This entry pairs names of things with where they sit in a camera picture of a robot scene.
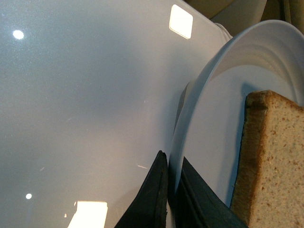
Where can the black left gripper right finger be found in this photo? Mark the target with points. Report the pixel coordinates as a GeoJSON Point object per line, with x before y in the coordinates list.
{"type": "Point", "coordinates": [198, 206]}

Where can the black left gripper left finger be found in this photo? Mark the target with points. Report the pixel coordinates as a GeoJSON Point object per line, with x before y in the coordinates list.
{"type": "Point", "coordinates": [149, 208]}

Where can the brown bread slice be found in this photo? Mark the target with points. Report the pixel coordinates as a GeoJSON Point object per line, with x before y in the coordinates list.
{"type": "Point", "coordinates": [269, 187]}

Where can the light blue round plate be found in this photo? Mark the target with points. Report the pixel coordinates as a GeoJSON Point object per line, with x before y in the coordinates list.
{"type": "Point", "coordinates": [266, 56]}

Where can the left beige upholstered chair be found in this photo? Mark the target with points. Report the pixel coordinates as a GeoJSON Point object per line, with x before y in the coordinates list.
{"type": "Point", "coordinates": [238, 15]}

